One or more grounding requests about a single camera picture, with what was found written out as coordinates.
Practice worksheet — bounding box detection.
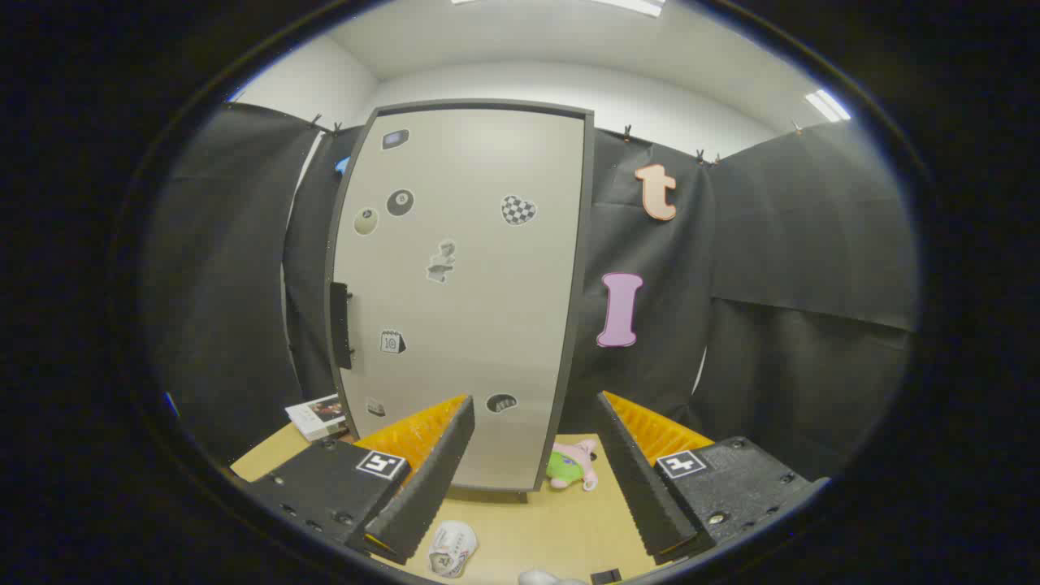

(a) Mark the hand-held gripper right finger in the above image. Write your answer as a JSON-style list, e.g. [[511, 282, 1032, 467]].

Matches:
[[596, 391, 831, 566]]

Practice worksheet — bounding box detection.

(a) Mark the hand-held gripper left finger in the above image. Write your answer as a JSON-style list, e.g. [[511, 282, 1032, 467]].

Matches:
[[242, 394, 476, 566]]

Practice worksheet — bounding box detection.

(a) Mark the white shoe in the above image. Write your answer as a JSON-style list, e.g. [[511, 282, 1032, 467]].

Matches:
[[428, 520, 479, 579]]

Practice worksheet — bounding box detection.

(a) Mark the grey shoe cabinet door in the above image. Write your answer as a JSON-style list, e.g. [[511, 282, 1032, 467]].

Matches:
[[329, 110, 586, 488]]

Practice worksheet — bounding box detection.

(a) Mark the grey shoe cabinet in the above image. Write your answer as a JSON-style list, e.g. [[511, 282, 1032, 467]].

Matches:
[[323, 99, 596, 494]]

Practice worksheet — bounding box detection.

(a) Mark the pink and green plush toy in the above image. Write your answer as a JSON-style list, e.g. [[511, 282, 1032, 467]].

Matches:
[[546, 439, 600, 492]]

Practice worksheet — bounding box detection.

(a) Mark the black backdrop cloth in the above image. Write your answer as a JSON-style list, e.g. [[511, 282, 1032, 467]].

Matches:
[[146, 102, 919, 480]]

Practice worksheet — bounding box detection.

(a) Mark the small ceiling light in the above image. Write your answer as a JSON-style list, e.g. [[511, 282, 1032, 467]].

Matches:
[[804, 89, 852, 124]]

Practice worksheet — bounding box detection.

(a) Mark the long ceiling light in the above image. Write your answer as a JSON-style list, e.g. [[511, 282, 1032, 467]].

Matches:
[[451, 0, 667, 17]]

